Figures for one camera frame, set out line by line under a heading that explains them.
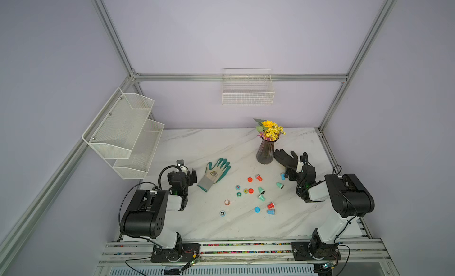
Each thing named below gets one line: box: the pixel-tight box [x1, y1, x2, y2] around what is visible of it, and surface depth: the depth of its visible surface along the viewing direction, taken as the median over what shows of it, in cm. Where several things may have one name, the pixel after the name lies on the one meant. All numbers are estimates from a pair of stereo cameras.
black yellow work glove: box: [273, 148, 299, 168], surface depth 107 cm
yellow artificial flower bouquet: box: [253, 118, 287, 142], surface depth 90 cm
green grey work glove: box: [197, 157, 232, 193], surface depth 100 cm
